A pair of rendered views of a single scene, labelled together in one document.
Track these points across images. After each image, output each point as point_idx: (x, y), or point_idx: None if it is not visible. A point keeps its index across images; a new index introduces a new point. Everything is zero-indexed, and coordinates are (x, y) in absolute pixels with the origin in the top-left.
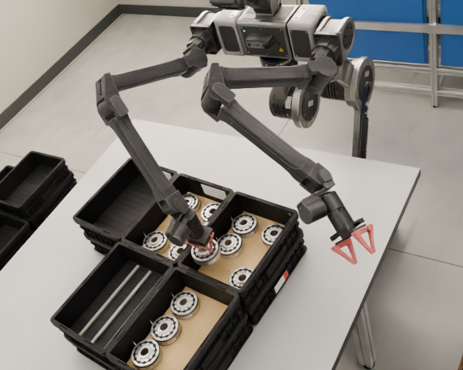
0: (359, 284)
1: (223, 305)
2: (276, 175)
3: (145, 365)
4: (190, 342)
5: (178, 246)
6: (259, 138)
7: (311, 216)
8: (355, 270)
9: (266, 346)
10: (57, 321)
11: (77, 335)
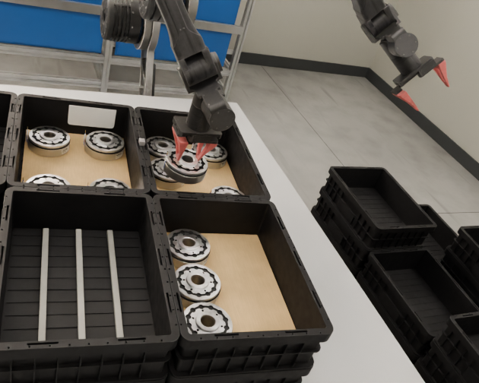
0: (290, 195)
1: (228, 235)
2: None
3: None
4: (239, 288)
5: (218, 131)
6: None
7: (417, 44)
8: (274, 185)
9: None
10: (14, 342)
11: (93, 341)
